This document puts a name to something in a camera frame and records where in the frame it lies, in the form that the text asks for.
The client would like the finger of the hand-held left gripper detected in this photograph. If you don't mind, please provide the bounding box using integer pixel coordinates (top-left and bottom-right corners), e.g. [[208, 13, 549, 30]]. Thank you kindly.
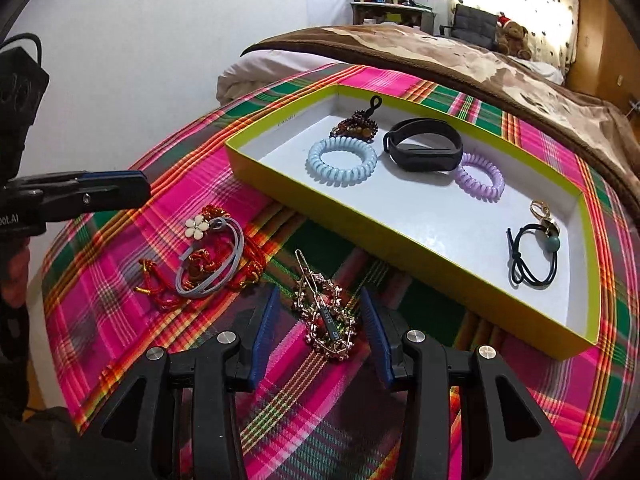
[[14, 170, 150, 193], [29, 180, 152, 222]]

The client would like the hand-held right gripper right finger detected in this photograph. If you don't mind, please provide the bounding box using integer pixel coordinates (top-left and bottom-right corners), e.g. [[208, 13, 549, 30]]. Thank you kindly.
[[360, 287, 583, 480]]

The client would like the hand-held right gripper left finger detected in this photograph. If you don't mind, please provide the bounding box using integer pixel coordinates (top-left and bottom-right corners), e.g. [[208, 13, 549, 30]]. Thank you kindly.
[[75, 285, 281, 480]]

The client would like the grey leather flower bracelet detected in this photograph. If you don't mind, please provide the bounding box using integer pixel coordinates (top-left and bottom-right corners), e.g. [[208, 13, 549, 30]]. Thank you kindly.
[[175, 215, 246, 300]]

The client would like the rhinestone hair clip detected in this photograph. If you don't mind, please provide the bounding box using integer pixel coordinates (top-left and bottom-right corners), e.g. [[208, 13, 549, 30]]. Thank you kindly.
[[292, 249, 358, 361]]

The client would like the red string bracelet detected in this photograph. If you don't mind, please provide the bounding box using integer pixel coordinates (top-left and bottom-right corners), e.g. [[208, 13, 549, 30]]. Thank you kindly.
[[136, 204, 266, 308]]

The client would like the yellow cardboard box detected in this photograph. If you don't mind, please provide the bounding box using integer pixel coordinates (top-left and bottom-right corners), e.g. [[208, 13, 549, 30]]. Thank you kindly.
[[225, 85, 601, 361]]

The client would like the light blue spiral hair tie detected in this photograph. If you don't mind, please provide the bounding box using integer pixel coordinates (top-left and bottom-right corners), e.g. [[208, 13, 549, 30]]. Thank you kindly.
[[306, 136, 379, 187]]

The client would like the black wristband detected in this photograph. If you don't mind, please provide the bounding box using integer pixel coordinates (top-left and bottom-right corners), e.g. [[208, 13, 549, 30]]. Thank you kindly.
[[383, 118, 463, 173]]

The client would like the purple spiral hair tie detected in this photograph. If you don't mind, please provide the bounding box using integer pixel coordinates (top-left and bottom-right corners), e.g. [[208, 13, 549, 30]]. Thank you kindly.
[[455, 152, 506, 200]]

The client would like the black hair tie green bead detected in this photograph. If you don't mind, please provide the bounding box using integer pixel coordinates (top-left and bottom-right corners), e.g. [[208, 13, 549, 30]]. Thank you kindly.
[[506, 200, 562, 290]]

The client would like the brown bead bracelet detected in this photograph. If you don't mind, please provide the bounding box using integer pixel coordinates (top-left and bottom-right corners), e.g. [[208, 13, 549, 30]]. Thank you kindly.
[[330, 96, 383, 142]]

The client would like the person's left hand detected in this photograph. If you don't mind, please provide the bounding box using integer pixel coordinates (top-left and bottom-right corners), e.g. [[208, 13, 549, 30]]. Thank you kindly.
[[0, 240, 30, 311]]

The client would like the pink green plaid cloth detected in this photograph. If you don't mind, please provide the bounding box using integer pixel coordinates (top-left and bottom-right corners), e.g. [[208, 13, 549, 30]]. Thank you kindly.
[[42, 62, 640, 480]]

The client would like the brown fleece blanket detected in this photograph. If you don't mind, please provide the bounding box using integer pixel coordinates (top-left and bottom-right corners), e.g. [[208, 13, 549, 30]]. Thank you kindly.
[[240, 25, 640, 196]]

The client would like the white cloth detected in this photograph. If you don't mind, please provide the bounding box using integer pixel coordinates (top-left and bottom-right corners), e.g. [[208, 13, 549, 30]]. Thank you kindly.
[[515, 55, 566, 86]]

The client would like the cluttered desk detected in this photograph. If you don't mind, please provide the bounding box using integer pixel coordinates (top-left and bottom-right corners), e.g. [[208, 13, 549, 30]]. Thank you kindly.
[[350, 0, 438, 31]]

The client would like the grey chair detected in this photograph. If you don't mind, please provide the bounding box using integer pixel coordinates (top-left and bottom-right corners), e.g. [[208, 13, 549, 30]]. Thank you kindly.
[[435, 4, 501, 52]]

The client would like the brown teddy bear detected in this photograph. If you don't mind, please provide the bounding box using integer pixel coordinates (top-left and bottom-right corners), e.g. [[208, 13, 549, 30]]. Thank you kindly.
[[495, 11, 533, 61]]

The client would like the wooden wardrobe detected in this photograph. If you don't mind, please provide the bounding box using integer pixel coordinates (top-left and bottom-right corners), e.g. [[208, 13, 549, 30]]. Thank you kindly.
[[565, 0, 640, 106]]

